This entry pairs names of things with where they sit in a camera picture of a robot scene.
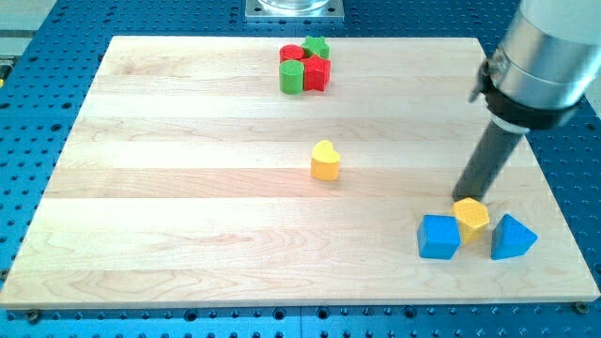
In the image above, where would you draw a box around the yellow hexagon block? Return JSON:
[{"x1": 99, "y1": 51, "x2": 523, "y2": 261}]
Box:
[{"x1": 452, "y1": 197, "x2": 490, "y2": 244}]

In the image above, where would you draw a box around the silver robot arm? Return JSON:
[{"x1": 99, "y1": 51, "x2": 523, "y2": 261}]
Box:
[{"x1": 470, "y1": 0, "x2": 600, "y2": 130}]

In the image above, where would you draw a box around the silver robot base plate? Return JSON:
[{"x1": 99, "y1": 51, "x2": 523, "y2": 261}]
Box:
[{"x1": 245, "y1": 0, "x2": 345, "y2": 21}]

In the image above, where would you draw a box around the red star block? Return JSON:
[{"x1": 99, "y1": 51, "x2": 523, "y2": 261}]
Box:
[{"x1": 301, "y1": 54, "x2": 331, "y2": 91}]

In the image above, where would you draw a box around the blue cube block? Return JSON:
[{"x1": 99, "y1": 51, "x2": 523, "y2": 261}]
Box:
[{"x1": 417, "y1": 214, "x2": 461, "y2": 260}]

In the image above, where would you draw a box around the green cylinder block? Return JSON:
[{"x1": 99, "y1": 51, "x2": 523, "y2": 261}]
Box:
[{"x1": 279, "y1": 60, "x2": 304, "y2": 95}]

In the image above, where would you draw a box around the light wooden board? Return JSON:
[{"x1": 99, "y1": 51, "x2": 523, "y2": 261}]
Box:
[{"x1": 1, "y1": 37, "x2": 599, "y2": 310}]

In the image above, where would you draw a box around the red cylinder block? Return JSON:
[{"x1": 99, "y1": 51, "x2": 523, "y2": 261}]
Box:
[{"x1": 279, "y1": 44, "x2": 305, "y2": 63}]

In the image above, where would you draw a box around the board clamp screw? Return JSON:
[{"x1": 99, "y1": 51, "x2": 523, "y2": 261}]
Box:
[
  {"x1": 24, "y1": 309, "x2": 41, "y2": 324},
  {"x1": 572, "y1": 301, "x2": 589, "y2": 315}
]

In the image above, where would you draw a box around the green star block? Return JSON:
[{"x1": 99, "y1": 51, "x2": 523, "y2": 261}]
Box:
[{"x1": 301, "y1": 36, "x2": 331, "y2": 59}]

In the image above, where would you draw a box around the blue triangle block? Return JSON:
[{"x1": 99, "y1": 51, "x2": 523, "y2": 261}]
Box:
[{"x1": 490, "y1": 214, "x2": 538, "y2": 260}]

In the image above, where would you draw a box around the right board clamp screw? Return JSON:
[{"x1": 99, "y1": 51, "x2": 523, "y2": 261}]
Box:
[{"x1": 572, "y1": 301, "x2": 589, "y2": 315}]

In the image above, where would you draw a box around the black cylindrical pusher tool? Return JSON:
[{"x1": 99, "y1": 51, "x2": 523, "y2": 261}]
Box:
[{"x1": 452, "y1": 119, "x2": 530, "y2": 201}]

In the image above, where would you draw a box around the left board clamp screw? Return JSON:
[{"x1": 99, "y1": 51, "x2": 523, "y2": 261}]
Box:
[{"x1": 24, "y1": 309, "x2": 41, "y2": 324}]

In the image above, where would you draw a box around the yellow heart block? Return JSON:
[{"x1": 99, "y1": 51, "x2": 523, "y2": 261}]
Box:
[{"x1": 311, "y1": 140, "x2": 341, "y2": 181}]

